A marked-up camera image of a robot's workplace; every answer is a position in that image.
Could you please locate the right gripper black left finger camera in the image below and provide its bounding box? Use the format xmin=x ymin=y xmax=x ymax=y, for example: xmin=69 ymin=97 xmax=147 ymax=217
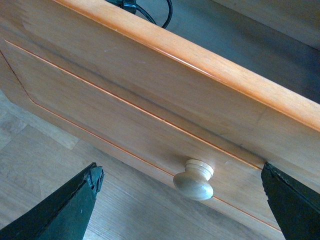
xmin=0 ymin=162 xmax=104 ymax=240

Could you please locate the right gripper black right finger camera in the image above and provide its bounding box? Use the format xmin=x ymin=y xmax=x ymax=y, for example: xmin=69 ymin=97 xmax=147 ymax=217
xmin=261 ymin=162 xmax=320 ymax=240

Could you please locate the wooden drawer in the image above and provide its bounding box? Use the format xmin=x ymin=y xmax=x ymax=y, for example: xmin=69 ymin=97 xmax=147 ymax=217
xmin=0 ymin=0 xmax=320 ymax=240

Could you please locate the black charger cable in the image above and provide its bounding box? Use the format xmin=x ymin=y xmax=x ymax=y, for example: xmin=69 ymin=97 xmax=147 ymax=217
xmin=104 ymin=0 xmax=174 ymax=29

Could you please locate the round wooden drawer knob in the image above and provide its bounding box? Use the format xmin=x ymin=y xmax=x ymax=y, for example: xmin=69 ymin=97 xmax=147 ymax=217
xmin=173 ymin=159 xmax=214 ymax=201

